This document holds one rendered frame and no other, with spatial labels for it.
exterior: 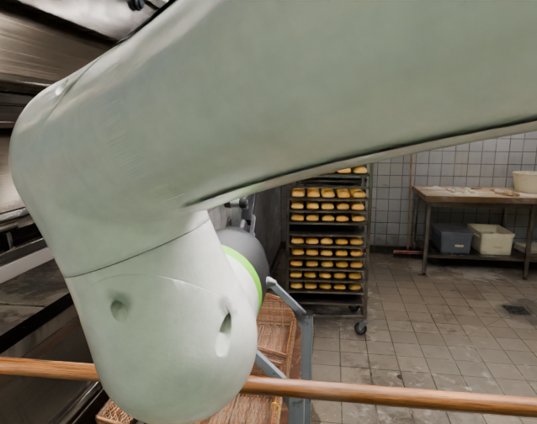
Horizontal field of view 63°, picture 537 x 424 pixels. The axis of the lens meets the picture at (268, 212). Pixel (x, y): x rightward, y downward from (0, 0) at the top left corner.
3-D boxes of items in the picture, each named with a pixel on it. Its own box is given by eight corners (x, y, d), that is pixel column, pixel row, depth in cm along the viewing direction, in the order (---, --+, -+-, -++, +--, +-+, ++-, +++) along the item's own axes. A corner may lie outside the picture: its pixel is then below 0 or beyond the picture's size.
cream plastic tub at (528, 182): (518, 193, 477) (521, 174, 473) (504, 188, 518) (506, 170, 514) (561, 194, 471) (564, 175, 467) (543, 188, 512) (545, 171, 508)
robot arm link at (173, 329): (101, 484, 27) (268, 446, 25) (14, 299, 25) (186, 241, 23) (178, 363, 40) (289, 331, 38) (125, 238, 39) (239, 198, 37)
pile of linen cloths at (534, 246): (523, 253, 486) (524, 246, 485) (512, 247, 512) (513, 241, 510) (555, 254, 485) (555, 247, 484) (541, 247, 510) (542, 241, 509)
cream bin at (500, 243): (479, 254, 484) (481, 233, 479) (465, 242, 532) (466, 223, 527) (513, 255, 479) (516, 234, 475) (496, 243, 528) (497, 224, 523)
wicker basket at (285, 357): (173, 381, 183) (170, 320, 178) (208, 322, 238) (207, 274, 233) (289, 390, 177) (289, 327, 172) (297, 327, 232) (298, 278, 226)
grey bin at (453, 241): (438, 252, 490) (440, 231, 485) (429, 241, 538) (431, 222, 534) (472, 254, 485) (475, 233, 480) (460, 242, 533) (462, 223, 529)
